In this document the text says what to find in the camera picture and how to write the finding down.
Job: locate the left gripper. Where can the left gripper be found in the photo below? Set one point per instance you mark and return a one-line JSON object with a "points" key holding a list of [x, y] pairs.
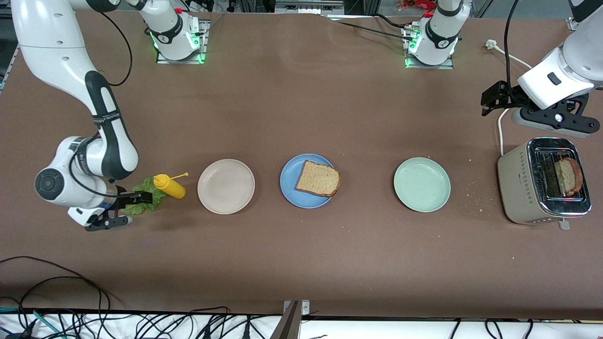
{"points": [[509, 95]]}

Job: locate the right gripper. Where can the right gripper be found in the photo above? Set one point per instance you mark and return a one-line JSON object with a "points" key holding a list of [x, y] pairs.
{"points": [[126, 197]]}

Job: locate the green lettuce leaf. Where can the green lettuce leaf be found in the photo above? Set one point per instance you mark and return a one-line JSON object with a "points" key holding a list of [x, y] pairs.
{"points": [[146, 184]]}

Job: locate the yellow squeeze bottle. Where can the yellow squeeze bottle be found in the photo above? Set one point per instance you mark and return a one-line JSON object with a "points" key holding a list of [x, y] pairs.
{"points": [[172, 187]]}

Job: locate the brown bread slice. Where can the brown bread slice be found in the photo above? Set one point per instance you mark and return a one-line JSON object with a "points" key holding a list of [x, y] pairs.
{"points": [[318, 179], [570, 176]]}

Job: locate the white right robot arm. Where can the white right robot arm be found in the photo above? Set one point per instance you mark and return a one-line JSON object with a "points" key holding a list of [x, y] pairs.
{"points": [[52, 52]]}

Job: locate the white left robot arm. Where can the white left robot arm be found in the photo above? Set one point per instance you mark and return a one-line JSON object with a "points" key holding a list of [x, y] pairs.
{"points": [[586, 52]]}

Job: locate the beige plate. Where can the beige plate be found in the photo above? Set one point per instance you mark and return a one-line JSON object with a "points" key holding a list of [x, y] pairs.
{"points": [[226, 186]]}

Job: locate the green plate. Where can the green plate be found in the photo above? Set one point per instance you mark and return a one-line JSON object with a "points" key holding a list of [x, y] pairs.
{"points": [[421, 184]]}

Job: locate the blue plate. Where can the blue plate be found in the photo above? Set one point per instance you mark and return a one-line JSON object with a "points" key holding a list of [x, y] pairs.
{"points": [[292, 193]]}

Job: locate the beige chrome toaster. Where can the beige chrome toaster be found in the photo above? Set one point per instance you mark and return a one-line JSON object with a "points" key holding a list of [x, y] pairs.
{"points": [[516, 188]]}

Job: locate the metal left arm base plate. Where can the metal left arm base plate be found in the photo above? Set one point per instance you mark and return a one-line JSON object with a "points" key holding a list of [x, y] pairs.
{"points": [[431, 67]]}

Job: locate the metal table corner bracket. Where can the metal table corner bracket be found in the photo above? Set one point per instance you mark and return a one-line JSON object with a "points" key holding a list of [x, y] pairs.
{"points": [[575, 23]]}

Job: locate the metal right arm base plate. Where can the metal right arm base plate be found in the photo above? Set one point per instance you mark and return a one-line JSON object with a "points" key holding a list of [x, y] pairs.
{"points": [[205, 33]]}

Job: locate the metal table edge bracket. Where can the metal table edge bracket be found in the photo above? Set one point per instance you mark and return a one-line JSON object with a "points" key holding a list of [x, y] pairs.
{"points": [[292, 320]]}

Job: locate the aluminium frame profile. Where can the aluminium frame profile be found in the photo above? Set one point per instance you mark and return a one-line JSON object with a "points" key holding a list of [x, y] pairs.
{"points": [[306, 7]]}

